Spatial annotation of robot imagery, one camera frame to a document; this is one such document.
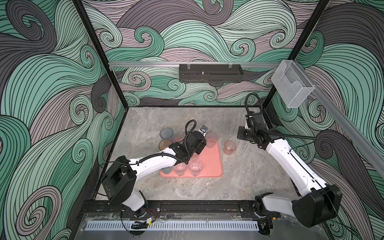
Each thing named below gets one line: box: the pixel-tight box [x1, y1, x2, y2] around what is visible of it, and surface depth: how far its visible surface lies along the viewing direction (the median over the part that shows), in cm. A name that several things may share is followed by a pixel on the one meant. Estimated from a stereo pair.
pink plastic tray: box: [159, 141, 224, 179], surface depth 89 cm
